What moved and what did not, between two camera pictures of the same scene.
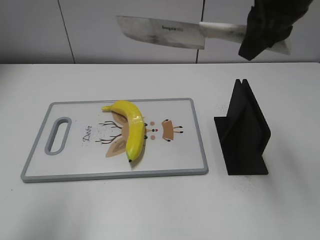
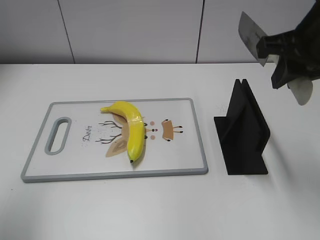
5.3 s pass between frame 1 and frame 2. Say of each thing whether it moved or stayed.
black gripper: moved
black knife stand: stayed
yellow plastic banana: stayed
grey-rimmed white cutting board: stayed
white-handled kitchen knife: moved
